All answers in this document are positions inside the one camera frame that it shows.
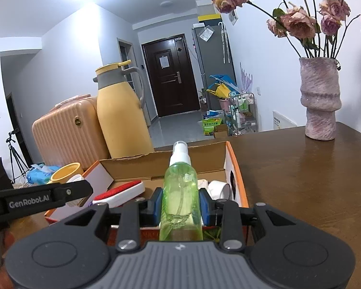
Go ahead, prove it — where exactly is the dark brown door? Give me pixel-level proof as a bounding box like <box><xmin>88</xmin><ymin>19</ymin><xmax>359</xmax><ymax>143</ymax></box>
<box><xmin>141</xmin><ymin>34</ymin><xmax>200</xmax><ymax>118</ymax></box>

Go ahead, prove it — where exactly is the white folded umbrella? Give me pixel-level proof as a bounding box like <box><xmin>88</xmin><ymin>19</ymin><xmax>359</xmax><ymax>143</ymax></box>
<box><xmin>219</xmin><ymin>21</ymin><xmax>227</xmax><ymax>64</ymax></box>
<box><xmin>225</xmin><ymin>22</ymin><xmax>232</xmax><ymax>64</ymax></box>

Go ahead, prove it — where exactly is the red and white lint brush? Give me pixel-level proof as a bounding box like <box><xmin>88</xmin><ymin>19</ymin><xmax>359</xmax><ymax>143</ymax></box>
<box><xmin>92</xmin><ymin>181</ymin><xmax>146</xmax><ymax>208</ymax></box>

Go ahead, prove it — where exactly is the person's left hand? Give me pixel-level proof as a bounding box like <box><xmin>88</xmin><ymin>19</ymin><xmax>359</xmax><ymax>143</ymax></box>
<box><xmin>0</xmin><ymin>230</ymin><xmax>17</xmax><ymax>289</ymax></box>

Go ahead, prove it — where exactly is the blue plastic toy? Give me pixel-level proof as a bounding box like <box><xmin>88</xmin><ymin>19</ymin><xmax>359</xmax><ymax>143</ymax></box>
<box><xmin>209</xmin><ymin>74</ymin><xmax>238</xmax><ymax>92</ymax></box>

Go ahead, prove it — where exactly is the green printed bag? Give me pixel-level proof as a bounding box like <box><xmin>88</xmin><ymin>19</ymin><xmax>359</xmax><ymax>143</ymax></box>
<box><xmin>198</xmin><ymin>117</ymin><xmax>222</xmax><ymax>136</ymax></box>

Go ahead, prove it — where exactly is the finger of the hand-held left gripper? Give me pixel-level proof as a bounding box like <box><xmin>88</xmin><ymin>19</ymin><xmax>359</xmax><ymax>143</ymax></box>
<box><xmin>50</xmin><ymin>180</ymin><xmax>94</xmax><ymax>207</ymax></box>

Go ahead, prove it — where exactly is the small brown cardboard box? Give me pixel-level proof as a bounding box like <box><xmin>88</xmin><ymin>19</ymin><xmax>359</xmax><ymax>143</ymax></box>
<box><xmin>213</xmin><ymin>125</ymin><xmax>229</xmax><ymax>139</ymax></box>

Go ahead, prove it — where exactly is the metal wire storage cart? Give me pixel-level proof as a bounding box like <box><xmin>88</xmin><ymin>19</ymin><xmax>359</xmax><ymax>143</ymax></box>
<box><xmin>229</xmin><ymin>93</ymin><xmax>258</xmax><ymax>136</ymax></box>

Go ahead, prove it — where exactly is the red cardboard box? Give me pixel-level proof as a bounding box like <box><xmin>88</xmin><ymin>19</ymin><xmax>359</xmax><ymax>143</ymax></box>
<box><xmin>44</xmin><ymin>141</ymin><xmax>250</xmax><ymax>247</ymax></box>

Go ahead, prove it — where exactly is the yellow watering can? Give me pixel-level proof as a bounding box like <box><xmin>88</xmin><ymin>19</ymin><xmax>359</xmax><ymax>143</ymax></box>
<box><xmin>206</xmin><ymin>84</ymin><xmax>232</xmax><ymax>99</ymax></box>

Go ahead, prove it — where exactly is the blue tissue pack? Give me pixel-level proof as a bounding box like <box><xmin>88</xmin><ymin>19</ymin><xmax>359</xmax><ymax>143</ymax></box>
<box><xmin>26</xmin><ymin>163</ymin><xmax>62</xmax><ymax>185</ymax></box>

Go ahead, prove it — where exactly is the pink textured vase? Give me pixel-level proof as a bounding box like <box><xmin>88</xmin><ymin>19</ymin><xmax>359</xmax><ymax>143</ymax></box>
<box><xmin>299</xmin><ymin>57</ymin><xmax>342</xmax><ymax>141</ymax></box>

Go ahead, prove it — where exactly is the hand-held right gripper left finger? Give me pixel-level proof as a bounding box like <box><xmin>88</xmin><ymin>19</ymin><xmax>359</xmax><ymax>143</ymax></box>
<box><xmin>64</xmin><ymin>187</ymin><xmax>163</xmax><ymax>253</ymax></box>

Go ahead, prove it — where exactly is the white cylinder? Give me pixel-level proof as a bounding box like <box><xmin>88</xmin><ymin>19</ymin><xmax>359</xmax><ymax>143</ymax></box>
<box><xmin>207</xmin><ymin>181</ymin><xmax>232</xmax><ymax>201</ymax></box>

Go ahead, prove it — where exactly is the yellow thermos jug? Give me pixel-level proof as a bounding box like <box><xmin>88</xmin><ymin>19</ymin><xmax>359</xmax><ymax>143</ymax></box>
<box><xmin>93</xmin><ymin>60</ymin><xmax>154</xmax><ymax>159</ymax></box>

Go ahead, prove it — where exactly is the green spray bottle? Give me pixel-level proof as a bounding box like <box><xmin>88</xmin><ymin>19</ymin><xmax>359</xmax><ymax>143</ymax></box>
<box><xmin>159</xmin><ymin>141</ymin><xmax>204</xmax><ymax>242</ymax></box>

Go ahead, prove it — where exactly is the clear plastic bag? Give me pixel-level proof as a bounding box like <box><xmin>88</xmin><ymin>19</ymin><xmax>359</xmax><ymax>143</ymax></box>
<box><xmin>199</xmin><ymin>27</ymin><xmax>214</xmax><ymax>41</ymax></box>

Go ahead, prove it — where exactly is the white leaning board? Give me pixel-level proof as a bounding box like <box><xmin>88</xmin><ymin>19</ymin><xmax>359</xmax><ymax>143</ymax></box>
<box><xmin>272</xmin><ymin>110</ymin><xmax>298</xmax><ymax>131</ymax></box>

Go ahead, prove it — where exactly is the black camera tripod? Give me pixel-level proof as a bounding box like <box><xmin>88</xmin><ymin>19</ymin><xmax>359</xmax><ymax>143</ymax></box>
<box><xmin>5</xmin><ymin>129</ymin><xmax>32</xmax><ymax>183</ymax></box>

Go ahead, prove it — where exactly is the purple wall sticker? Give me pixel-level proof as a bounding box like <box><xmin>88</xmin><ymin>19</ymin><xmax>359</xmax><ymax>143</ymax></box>
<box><xmin>239</xmin><ymin>62</ymin><xmax>254</xmax><ymax>94</ymax></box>

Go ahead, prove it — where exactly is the yellow mug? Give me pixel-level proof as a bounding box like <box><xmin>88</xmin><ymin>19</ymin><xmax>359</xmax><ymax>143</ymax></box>
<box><xmin>50</xmin><ymin>163</ymin><xmax>84</xmax><ymax>184</ymax></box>

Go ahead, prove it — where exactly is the pink ribbed suitcase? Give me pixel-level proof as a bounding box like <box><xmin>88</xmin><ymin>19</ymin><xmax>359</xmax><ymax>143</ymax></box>
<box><xmin>32</xmin><ymin>94</ymin><xmax>110</xmax><ymax>171</ymax></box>

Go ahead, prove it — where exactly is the yellow and black box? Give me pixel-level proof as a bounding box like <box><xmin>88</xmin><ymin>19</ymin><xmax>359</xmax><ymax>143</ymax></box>
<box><xmin>198</xmin><ymin>13</ymin><xmax>222</xmax><ymax>25</ymax></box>

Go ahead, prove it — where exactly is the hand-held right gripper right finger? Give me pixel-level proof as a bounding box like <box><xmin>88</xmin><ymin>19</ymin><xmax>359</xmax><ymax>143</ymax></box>
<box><xmin>199</xmin><ymin>188</ymin><xmax>298</xmax><ymax>253</ymax></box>

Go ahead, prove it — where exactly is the grey refrigerator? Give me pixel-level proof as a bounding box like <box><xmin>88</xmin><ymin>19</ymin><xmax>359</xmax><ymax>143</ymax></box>
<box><xmin>192</xmin><ymin>22</ymin><xmax>237</xmax><ymax>112</ymax></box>

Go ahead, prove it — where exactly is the dried pink rose bouquet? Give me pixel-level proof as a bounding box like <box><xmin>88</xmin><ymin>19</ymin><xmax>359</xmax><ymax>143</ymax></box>
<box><xmin>211</xmin><ymin>0</ymin><xmax>361</xmax><ymax>59</ymax></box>

